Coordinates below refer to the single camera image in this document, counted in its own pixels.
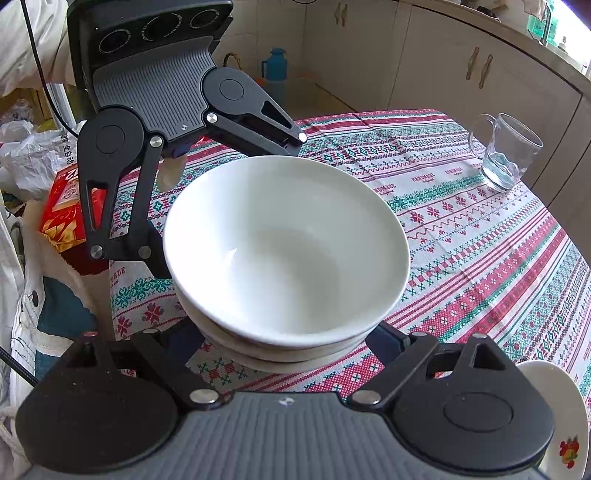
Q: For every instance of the red cardboard box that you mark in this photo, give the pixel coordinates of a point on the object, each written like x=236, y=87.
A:
x=64, y=207

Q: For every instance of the blue thermos jug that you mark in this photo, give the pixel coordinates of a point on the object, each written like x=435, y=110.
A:
x=276, y=78

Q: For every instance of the metal kitchen faucet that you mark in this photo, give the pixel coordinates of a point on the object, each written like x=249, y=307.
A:
x=547, y=23

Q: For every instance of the person's white jacket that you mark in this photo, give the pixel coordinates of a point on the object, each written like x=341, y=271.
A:
x=18, y=323

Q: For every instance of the person's left forearm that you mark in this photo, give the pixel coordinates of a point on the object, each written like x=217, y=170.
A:
x=18, y=50

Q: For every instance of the white fruit print plate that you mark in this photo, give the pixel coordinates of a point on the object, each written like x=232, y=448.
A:
x=554, y=406

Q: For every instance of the person's left hand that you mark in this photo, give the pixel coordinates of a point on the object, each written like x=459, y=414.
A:
x=171, y=173

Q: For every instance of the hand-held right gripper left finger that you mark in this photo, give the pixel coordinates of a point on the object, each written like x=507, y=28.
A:
x=175, y=346

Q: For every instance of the white floral bowl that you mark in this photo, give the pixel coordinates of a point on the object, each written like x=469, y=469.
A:
x=286, y=230
x=277, y=354
x=277, y=368

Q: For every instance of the patterned red green tablecloth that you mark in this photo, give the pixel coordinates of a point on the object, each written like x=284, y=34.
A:
x=461, y=240

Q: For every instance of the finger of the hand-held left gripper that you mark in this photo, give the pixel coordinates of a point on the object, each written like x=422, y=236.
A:
x=277, y=143
x=154, y=263

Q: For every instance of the white kitchen cabinet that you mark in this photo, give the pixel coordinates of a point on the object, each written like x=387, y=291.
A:
x=438, y=69

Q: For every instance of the clear glass mug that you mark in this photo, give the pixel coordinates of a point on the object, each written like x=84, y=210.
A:
x=505, y=157

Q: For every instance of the clear plastic bag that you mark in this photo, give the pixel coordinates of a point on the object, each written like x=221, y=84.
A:
x=32, y=152

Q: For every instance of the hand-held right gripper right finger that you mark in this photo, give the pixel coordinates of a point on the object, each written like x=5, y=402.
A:
x=388, y=344

